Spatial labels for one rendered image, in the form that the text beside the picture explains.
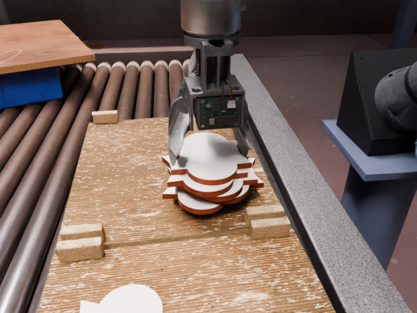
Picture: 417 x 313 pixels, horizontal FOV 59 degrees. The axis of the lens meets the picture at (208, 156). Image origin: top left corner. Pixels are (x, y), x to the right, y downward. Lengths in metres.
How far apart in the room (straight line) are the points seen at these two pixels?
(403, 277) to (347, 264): 1.36
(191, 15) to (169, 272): 0.32
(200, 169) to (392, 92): 0.52
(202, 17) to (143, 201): 0.32
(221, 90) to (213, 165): 0.14
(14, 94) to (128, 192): 0.54
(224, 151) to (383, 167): 0.43
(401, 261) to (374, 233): 0.92
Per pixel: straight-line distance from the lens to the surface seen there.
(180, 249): 0.54
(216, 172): 0.54
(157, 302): 0.47
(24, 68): 1.04
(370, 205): 1.03
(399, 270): 1.96
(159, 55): 1.38
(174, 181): 0.55
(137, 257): 0.53
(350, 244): 0.61
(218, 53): 0.45
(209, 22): 0.45
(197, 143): 0.61
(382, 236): 1.10
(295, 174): 0.74
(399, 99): 0.90
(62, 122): 0.97
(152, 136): 0.81
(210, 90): 0.46
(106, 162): 0.74
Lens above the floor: 1.32
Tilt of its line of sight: 32 degrees down
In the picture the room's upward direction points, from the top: straight up
